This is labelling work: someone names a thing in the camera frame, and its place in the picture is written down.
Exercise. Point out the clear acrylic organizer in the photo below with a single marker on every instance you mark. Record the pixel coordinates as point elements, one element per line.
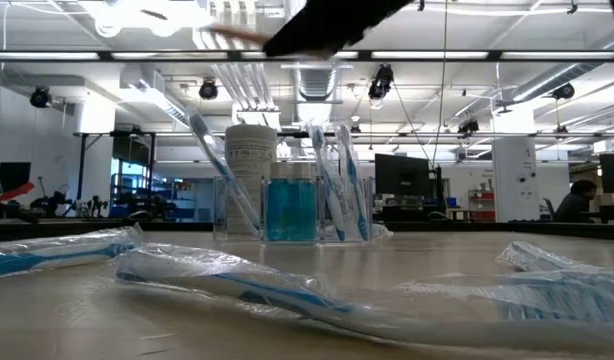
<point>263,200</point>

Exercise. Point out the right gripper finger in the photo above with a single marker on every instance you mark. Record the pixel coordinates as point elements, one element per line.
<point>332,25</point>

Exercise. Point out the red shelf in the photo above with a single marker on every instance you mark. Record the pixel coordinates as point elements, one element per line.
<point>482,205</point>

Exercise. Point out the black metal rack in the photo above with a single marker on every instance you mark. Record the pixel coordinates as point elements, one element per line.
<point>82,170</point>

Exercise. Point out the person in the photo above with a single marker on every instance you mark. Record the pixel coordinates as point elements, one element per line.
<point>577,205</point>

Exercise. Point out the black ceiling spotlight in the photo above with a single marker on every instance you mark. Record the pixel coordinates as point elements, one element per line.
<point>564,91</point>
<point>208,89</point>
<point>468,126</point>
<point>39,96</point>
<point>381,82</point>

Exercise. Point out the white column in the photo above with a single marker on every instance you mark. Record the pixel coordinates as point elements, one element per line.
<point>94,150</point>
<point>514,175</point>

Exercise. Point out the teal tube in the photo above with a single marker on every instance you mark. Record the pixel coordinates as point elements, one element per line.
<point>278,205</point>
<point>303,205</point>

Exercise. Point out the silver ventilation duct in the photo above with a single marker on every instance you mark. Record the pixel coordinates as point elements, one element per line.
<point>317,82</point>

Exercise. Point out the black overhead crossbar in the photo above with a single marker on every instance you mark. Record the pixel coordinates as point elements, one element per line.
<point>365,56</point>

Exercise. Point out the white wipes canister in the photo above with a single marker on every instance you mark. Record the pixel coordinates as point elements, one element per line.
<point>252,145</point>

